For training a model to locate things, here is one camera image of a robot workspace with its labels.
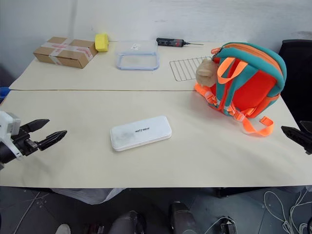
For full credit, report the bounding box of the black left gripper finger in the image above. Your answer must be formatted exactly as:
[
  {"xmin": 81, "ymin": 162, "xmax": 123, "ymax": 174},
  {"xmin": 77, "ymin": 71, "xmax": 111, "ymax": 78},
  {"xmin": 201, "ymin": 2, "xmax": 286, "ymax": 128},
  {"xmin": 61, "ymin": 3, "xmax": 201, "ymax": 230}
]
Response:
[
  {"xmin": 37, "ymin": 130, "xmax": 68, "ymax": 151},
  {"xmin": 20, "ymin": 118, "xmax": 50, "ymax": 134}
]

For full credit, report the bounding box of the clear plastic container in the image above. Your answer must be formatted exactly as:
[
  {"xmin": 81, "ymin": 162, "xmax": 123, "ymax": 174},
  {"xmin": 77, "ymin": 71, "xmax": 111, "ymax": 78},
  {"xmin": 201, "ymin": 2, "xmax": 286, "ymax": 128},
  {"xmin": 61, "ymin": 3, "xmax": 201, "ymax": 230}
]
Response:
[{"xmin": 115, "ymin": 39, "xmax": 159, "ymax": 56}]

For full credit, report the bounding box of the metal wire rack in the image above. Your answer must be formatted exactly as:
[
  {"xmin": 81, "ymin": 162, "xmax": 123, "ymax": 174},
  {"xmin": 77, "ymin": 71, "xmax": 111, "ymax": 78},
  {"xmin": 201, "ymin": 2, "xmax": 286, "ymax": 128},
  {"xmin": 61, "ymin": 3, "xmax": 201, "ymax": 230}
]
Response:
[{"xmin": 169, "ymin": 56, "xmax": 213, "ymax": 81}]

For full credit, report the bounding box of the black chair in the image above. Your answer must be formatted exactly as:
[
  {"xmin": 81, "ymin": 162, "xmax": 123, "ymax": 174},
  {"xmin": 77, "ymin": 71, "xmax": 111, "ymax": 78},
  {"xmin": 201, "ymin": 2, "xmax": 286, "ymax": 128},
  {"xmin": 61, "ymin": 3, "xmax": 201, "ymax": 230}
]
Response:
[{"xmin": 277, "ymin": 39, "xmax": 312, "ymax": 124}]

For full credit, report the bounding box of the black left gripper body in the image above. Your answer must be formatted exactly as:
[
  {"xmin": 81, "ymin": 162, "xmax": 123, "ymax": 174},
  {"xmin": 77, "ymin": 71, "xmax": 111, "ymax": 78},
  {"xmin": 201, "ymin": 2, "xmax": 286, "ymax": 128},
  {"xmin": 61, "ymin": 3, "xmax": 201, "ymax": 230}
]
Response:
[{"xmin": 10, "ymin": 126, "xmax": 40, "ymax": 156}]

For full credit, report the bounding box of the black and red electric screwdriver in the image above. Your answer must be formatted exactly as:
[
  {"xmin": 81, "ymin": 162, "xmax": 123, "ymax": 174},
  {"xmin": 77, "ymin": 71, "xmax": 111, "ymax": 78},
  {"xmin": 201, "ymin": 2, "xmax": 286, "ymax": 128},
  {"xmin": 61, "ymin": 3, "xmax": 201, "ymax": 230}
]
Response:
[{"xmin": 156, "ymin": 37, "xmax": 204, "ymax": 47}]

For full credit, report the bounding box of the orange and teal backpack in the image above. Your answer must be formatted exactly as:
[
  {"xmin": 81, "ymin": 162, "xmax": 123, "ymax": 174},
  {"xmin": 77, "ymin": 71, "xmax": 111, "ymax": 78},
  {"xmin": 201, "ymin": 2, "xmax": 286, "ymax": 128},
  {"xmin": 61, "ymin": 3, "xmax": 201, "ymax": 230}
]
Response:
[{"xmin": 194, "ymin": 41, "xmax": 287, "ymax": 137}]

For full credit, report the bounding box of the blue-rimmed clear container lid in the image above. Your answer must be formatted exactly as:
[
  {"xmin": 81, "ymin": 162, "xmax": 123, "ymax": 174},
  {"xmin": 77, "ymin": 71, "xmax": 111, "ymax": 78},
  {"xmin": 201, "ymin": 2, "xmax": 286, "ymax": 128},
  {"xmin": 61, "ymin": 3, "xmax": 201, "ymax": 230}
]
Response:
[{"xmin": 115, "ymin": 51, "xmax": 160, "ymax": 71}]

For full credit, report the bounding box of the taped cardboard box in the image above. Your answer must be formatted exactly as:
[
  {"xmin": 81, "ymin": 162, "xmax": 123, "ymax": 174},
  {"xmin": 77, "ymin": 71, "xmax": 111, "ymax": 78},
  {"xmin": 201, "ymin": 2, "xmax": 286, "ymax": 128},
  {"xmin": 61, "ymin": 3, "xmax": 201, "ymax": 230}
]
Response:
[{"xmin": 33, "ymin": 36, "xmax": 98, "ymax": 69}]

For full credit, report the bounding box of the black table frame bar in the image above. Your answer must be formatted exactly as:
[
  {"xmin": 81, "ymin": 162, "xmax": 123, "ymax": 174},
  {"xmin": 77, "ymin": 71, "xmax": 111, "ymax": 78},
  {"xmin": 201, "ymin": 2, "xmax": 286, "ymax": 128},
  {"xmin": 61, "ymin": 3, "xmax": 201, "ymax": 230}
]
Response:
[{"xmin": 214, "ymin": 186, "xmax": 307, "ymax": 198}]

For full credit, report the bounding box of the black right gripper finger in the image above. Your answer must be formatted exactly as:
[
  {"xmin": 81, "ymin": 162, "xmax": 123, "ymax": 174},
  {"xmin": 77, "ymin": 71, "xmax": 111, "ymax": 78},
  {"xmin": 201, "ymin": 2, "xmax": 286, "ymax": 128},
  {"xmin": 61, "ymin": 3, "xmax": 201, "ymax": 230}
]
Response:
[
  {"xmin": 280, "ymin": 125, "xmax": 312, "ymax": 155},
  {"xmin": 299, "ymin": 120, "xmax": 312, "ymax": 134}
]

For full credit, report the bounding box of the small black device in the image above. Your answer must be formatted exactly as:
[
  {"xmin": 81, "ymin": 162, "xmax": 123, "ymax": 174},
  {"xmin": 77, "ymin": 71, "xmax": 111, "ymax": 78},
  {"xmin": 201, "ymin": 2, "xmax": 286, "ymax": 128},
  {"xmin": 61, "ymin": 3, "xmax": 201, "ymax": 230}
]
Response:
[{"xmin": 220, "ymin": 216, "xmax": 238, "ymax": 234}]

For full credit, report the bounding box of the beige plush toy pendant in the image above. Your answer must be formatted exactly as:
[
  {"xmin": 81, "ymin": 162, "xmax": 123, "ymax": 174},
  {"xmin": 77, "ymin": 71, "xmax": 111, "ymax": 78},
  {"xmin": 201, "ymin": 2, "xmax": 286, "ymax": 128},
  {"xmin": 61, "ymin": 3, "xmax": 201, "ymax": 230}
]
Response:
[{"xmin": 196, "ymin": 58, "xmax": 218, "ymax": 87}]

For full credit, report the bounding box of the yellow sponge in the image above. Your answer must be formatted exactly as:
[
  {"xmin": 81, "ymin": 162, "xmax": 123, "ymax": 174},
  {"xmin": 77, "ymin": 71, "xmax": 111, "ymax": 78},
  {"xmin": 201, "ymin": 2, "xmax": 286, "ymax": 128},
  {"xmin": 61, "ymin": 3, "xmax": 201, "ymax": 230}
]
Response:
[{"xmin": 94, "ymin": 33, "xmax": 109, "ymax": 52}]

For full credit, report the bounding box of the dark rounded shape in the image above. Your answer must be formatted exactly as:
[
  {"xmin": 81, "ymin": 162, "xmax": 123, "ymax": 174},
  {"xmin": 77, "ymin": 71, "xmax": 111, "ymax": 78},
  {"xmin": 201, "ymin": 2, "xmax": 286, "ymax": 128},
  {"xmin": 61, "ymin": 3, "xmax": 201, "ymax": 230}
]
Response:
[{"xmin": 111, "ymin": 210, "xmax": 147, "ymax": 234}]

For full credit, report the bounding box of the white cable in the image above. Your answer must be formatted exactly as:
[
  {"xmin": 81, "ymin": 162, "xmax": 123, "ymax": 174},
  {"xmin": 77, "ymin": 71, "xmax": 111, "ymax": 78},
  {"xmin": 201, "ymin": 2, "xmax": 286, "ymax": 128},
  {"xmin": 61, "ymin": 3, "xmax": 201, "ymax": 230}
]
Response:
[{"xmin": 263, "ymin": 186, "xmax": 312, "ymax": 234}]

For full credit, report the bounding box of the white plastic sheet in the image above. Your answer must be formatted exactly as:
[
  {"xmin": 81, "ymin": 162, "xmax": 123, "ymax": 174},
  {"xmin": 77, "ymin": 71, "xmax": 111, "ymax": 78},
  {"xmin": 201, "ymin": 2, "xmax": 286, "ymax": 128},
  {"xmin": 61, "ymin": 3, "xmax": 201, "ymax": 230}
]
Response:
[{"xmin": 51, "ymin": 187, "xmax": 128, "ymax": 205}]

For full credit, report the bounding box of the white rectangular case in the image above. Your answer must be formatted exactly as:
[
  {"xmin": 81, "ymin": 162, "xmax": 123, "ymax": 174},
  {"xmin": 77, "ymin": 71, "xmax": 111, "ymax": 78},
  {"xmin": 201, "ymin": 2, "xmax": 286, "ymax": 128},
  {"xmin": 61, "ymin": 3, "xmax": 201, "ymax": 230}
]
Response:
[{"xmin": 110, "ymin": 115, "xmax": 173, "ymax": 153}]

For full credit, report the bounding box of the white shoe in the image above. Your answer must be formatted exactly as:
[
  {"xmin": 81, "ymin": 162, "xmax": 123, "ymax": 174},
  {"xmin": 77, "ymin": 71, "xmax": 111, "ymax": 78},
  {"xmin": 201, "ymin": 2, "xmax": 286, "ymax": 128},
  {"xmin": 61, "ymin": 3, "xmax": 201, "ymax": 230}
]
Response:
[{"xmin": 55, "ymin": 223, "xmax": 72, "ymax": 234}]

